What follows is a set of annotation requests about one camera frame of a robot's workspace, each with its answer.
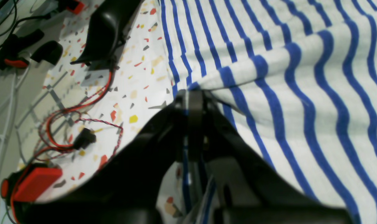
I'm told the black curved handle tool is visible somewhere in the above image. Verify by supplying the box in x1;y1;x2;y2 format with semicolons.
70;0;141;65

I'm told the blue white striped t-shirt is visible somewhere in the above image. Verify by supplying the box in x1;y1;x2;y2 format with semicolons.
157;0;377;224

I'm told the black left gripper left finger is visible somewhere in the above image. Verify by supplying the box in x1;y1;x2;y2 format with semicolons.
17;90;187;224

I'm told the red black wire bundle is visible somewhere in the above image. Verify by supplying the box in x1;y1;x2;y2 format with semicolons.
33;67;124;170

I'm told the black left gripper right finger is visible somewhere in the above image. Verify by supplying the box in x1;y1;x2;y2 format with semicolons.
187;91;353;224

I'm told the red plastic electronics box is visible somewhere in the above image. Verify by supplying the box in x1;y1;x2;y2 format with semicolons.
0;163;63;206

